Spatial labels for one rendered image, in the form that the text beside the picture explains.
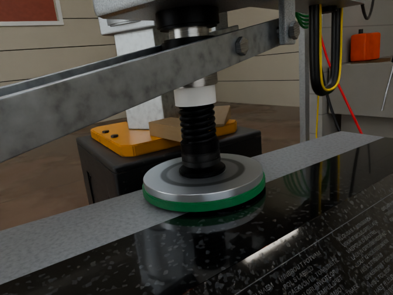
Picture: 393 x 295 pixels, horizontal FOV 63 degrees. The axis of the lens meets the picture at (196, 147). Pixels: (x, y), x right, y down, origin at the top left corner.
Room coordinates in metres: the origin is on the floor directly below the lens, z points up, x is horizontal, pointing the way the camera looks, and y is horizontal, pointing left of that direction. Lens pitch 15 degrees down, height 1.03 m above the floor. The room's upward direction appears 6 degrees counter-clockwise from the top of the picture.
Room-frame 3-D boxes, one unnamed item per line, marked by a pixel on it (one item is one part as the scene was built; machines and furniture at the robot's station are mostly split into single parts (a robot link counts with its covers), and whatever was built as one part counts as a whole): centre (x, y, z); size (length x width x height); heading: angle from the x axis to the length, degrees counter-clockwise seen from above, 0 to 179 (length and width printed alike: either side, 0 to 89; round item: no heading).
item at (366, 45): (3.33, -1.81, 1.00); 0.50 x 0.22 x 0.33; 125
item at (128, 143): (1.34, 0.14, 0.76); 0.49 x 0.49 x 0.05; 29
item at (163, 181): (0.55, -0.01, 0.83); 0.21 x 0.21 x 0.01
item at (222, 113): (1.28, -0.09, 0.80); 0.20 x 0.10 x 0.05; 165
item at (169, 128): (1.10, 0.06, 0.81); 0.20 x 0.10 x 0.05; 37
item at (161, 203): (0.55, -0.01, 0.83); 0.22 x 0.22 x 0.04
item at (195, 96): (0.55, -0.01, 0.97); 0.07 x 0.07 x 0.04
